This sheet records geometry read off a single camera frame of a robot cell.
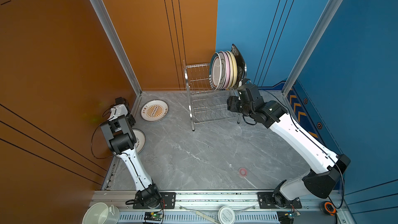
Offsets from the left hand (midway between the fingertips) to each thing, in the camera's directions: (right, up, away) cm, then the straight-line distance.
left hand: (125, 125), depth 99 cm
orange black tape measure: (+106, -33, -31) cm, 116 cm away
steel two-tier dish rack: (+52, +13, +10) cm, 55 cm away
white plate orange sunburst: (+16, +9, +9) cm, 21 cm away
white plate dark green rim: (+58, +32, -14) cm, 67 cm away
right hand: (+64, +15, -25) cm, 70 cm away
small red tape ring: (+72, -23, -17) cm, 78 cm away
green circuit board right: (+89, -38, -29) cm, 101 cm away
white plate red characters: (+12, -9, -5) cm, 16 cm away
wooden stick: (+53, -38, -30) cm, 72 cm away
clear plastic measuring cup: (+8, -32, -36) cm, 49 cm away
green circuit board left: (+28, -38, -29) cm, 55 cm away
